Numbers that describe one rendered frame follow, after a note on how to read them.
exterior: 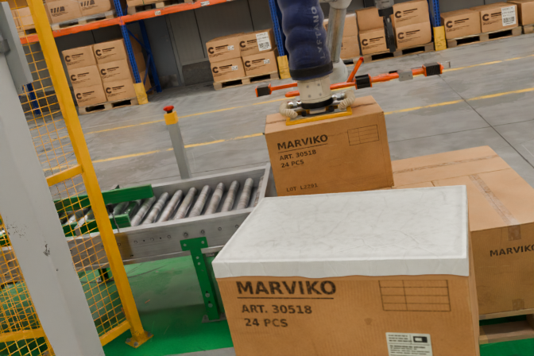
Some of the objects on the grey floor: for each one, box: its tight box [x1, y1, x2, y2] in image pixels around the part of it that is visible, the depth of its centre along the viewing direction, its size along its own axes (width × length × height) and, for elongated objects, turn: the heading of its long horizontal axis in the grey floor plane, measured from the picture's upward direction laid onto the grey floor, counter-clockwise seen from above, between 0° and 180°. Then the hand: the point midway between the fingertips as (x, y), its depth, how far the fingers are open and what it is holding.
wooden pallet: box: [478, 308, 534, 344], centre depth 291 cm, size 120×100×14 cm
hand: (390, 48), depth 285 cm, fingers open, 13 cm apart
